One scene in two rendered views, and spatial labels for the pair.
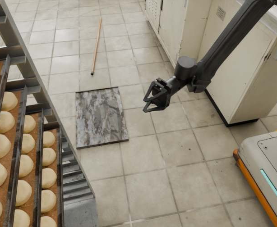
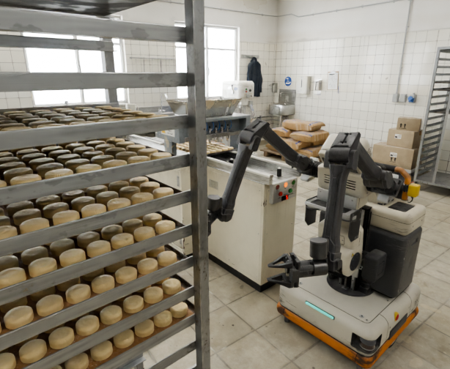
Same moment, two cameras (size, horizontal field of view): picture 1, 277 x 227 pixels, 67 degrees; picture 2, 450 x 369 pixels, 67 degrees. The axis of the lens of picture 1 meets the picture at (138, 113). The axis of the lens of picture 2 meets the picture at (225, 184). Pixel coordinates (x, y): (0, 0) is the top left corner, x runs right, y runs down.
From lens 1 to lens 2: 0.87 m
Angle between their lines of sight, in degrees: 39
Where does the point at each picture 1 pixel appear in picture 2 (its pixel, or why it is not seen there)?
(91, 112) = not seen: hidden behind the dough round
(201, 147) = (245, 318)
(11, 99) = not seen: hidden behind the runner
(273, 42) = (264, 189)
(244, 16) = (240, 160)
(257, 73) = (263, 220)
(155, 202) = not seen: outside the picture
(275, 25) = (260, 179)
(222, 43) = (233, 179)
